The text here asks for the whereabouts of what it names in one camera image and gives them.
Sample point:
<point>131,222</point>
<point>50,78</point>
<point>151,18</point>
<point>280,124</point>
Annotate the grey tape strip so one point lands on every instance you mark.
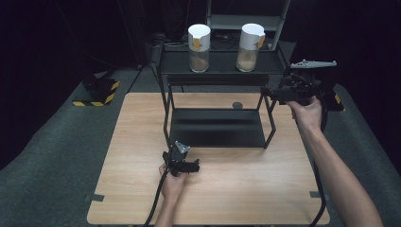
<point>315,194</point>
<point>94,197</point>

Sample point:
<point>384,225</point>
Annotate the grey metal stand frame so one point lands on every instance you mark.
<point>227,22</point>

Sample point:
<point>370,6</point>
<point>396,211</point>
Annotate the black yellow striped stand base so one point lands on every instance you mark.
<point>336,102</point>
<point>101,90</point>

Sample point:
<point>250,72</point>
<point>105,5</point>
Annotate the grey round table sticker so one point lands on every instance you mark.
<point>237,105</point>

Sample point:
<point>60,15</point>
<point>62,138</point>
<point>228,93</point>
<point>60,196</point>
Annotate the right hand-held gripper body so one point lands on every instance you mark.
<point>302,86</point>

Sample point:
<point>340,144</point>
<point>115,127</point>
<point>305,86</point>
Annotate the black metal two-tier rack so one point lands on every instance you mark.
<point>220,126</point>

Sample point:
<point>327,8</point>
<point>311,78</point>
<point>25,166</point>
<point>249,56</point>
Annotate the person's right hand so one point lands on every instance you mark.
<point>307,116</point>

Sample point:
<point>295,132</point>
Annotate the glass jar with white lid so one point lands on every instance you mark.
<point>199,44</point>
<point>250,44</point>

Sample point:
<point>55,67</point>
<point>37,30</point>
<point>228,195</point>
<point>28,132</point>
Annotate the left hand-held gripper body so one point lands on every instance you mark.
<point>176,159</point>

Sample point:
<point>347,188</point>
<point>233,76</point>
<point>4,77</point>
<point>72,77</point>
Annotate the person's left hand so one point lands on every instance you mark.
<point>173,186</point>

